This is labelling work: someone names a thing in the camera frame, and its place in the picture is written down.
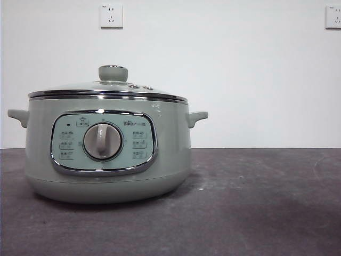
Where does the glass lid with green knob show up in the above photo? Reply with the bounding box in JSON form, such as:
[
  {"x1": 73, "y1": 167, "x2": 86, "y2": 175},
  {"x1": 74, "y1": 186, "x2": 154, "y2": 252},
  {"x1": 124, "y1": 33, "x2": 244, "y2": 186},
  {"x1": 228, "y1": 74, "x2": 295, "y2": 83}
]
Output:
[{"x1": 28, "y1": 65, "x2": 188, "y2": 103}]

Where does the green electric cooking pot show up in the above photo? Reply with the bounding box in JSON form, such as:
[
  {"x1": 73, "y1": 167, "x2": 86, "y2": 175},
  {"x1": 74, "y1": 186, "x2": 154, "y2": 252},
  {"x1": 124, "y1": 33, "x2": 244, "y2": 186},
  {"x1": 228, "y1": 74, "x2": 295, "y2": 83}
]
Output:
[{"x1": 7, "y1": 97, "x2": 209, "y2": 205}]

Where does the white wall socket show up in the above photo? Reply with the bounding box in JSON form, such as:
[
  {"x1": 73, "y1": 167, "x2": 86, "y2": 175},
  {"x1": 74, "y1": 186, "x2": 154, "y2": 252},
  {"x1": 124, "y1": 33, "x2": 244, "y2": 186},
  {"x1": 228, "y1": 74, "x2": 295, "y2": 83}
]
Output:
[
  {"x1": 324, "y1": 5, "x2": 341, "y2": 30},
  {"x1": 100, "y1": 3, "x2": 124, "y2": 29}
]

